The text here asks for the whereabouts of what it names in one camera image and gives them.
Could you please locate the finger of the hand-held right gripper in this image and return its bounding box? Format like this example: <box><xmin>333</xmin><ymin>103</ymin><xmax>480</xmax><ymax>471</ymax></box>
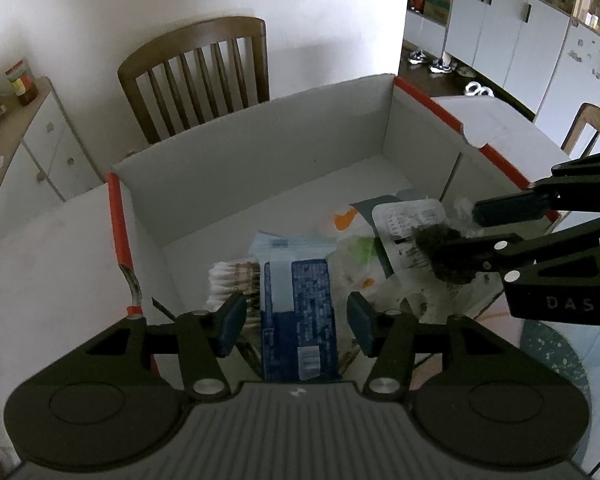
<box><xmin>472</xmin><ymin>150</ymin><xmax>600</xmax><ymax>227</ymax></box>
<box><xmin>432</xmin><ymin>212</ymin><xmax>600</xmax><ymax>281</ymax></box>

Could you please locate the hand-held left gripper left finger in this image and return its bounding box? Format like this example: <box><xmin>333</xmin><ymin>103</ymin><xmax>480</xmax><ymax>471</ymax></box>
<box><xmin>85</xmin><ymin>292</ymin><xmax>247</xmax><ymax>401</ymax></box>

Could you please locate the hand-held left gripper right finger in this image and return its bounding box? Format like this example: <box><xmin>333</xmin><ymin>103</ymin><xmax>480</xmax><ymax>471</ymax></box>
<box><xmin>347</xmin><ymin>292</ymin><xmax>511</xmax><ymax>401</ymax></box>

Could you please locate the beige packet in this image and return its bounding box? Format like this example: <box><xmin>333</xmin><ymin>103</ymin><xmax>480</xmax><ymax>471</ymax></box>
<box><xmin>207</xmin><ymin>259</ymin><xmax>263</xmax><ymax>333</ymax></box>

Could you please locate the light blue carton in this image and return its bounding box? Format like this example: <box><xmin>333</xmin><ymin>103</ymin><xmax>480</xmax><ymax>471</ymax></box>
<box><xmin>252</xmin><ymin>232</ymin><xmax>343</xmax><ymax>382</ymax></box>

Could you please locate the clear blister packet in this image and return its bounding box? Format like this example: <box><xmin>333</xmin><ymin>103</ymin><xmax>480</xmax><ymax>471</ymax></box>
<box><xmin>372</xmin><ymin>199</ymin><xmax>448</xmax><ymax>281</ymax></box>

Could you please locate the red cardboard box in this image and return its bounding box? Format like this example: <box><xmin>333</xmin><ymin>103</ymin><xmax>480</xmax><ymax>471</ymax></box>
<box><xmin>106</xmin><ymin>74</ymin><xmax>561</xmax><ymax>376</ymax></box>

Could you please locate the white desktop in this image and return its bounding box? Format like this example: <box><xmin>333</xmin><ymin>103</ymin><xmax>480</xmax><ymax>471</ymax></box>
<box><xmin>0</xmin><ymin>95</ymin><xmax>600</xmax><ymax>480</ymax></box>

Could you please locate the dark blue speckled mat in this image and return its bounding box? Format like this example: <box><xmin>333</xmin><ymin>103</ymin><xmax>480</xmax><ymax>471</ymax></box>
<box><xmin>519</xmin><ymin>320</ymin><xmax>590</xmax><ymax>468</ymax></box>

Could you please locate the wooden chair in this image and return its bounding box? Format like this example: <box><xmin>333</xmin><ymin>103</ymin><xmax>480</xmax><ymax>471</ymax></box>
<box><xmin>560</xmin><ymin>102</ymin><xmax>600</xmax><ymax>158</ymax></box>
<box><xmin>117</xmin><ymin>16</ymin><xmax>271</xmax><ymax>145</ymax></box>

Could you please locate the white storage cabinet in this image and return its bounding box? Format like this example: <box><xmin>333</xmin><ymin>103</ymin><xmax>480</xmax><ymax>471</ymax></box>
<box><xmin>445</xmin><ymin>0</ymin><xmax>600</xmax><ymax>133</ymax></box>

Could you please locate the white sideboard cabinet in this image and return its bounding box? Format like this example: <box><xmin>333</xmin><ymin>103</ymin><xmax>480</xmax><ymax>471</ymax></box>
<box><xmin>0</xmin><ymin>77</ymin><xmax>106</xmax><ymax>241</ymax></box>

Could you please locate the red lid jar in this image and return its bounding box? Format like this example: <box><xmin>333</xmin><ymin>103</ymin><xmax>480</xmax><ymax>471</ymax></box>
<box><xmin>5</xmin><ymin>58</ymin><xmax>40</xmax><ymax>107</ymax></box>

